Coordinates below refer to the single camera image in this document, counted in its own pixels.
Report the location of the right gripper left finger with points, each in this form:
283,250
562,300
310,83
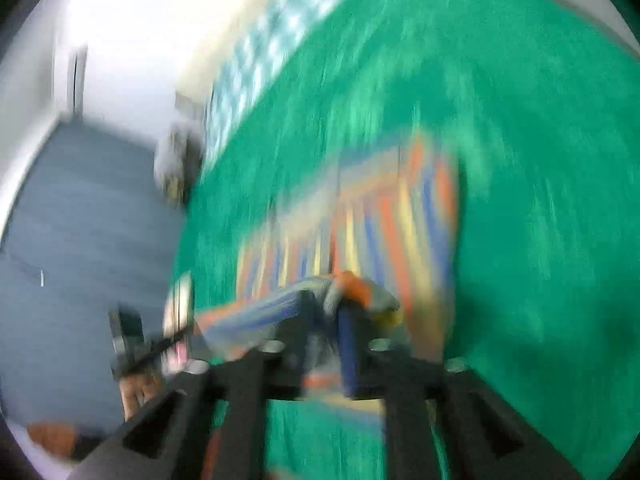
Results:
169,436

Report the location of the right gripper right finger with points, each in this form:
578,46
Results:
438,423

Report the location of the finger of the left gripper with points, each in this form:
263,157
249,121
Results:
133,352

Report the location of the striped knitted sweater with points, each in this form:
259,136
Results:
380,228

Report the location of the beige patterned pillow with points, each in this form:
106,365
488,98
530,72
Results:
178,314

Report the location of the grey knitted blanket pile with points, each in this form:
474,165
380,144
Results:
177,166

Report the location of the green floral bedspread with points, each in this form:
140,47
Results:
541,112

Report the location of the green white checkered sheet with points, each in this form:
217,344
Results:
254,62

